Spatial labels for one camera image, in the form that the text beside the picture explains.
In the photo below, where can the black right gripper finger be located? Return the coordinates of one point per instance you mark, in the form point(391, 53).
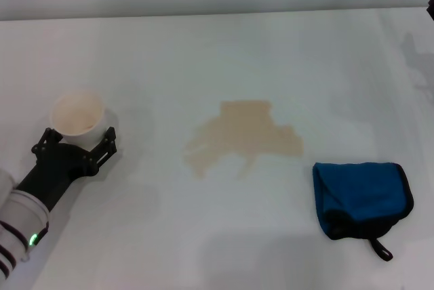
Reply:
point(431, 7)

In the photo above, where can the brown water stain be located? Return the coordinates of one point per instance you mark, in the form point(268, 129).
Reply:
point(247, 130)

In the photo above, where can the blue rag with black trim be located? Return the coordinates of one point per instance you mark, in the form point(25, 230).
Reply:
point(363, 188)

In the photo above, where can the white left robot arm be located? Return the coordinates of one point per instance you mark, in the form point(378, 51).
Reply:
point(17, 219)

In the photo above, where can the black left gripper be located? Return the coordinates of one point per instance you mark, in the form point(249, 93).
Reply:
point(59, 168)

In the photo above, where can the white paper cup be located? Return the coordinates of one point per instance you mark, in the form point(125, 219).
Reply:
point(79, 117)

